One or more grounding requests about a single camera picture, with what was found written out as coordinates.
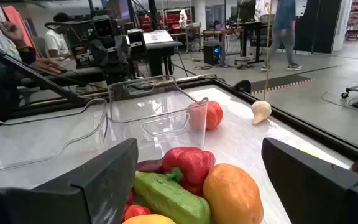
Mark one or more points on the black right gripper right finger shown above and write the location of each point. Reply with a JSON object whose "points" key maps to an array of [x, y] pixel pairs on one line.
{"points": [[315, 193]]}

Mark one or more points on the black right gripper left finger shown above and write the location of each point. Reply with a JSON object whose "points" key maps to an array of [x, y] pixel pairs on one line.
{"points": [[73, 199]]}

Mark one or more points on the red bell pepper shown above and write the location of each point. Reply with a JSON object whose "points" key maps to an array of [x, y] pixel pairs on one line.
{"points": [[191, 165]]}

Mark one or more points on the white figure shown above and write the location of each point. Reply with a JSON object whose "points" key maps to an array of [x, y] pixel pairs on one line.
{"points": [[183, 18]]}

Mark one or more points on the black striped floor mat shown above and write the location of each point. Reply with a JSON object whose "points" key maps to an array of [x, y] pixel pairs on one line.
{"points": [[278, 82]]}

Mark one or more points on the small red chili pepper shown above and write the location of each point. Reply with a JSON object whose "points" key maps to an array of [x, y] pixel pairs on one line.
{"points": [[135, 211]]}

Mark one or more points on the white garlic bulb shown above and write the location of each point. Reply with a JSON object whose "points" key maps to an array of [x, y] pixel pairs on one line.
{"points": [[261, 110]]}

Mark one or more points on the red shelving rack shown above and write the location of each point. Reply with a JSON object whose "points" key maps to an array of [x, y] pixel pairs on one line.
{"points": [[172, 18]]}

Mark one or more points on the green cucumber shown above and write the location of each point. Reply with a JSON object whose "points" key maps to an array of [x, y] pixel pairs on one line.
{"points": [[172, 199]]}

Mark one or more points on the black partition panel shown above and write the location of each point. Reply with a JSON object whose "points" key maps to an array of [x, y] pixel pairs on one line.
{"points": [[319, 25]]}

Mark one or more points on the dark purple eggplant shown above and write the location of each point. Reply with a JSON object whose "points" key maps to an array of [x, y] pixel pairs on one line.
{"points": [[151, 166]]}

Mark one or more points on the large orange lemon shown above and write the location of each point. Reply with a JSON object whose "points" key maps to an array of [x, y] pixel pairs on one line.
{"points": [[232, 196]]}

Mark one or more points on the black table edge frame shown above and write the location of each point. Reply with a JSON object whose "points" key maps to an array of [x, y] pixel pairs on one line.
{"points": [[306, 127]]}

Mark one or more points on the grey side table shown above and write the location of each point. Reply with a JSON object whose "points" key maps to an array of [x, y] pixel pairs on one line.
{"points": [[160, 43]]}

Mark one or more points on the clear plastic bin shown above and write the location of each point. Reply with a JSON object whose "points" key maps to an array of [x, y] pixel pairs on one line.
{"points": [[42, 140], [154, 102]]}

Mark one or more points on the large yellow lemon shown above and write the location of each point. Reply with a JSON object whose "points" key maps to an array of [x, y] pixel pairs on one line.
{"points": [[149, 219]]}

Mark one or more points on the black diagonal strut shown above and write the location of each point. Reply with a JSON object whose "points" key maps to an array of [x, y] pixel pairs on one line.
{"points": [[36, 73]]}

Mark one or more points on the black workshop desk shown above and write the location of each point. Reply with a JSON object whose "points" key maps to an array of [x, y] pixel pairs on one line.
{"points": [[247, 28]]}

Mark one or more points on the black computer tower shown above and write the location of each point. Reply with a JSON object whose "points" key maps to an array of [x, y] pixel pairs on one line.
{"points": [[211, 53]]}

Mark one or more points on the red tomato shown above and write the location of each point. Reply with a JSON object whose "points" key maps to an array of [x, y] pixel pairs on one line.
{"points": [[213, 115]]}

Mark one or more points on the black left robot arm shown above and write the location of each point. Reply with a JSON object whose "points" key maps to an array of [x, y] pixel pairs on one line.
{"points": [[107, 49]]}

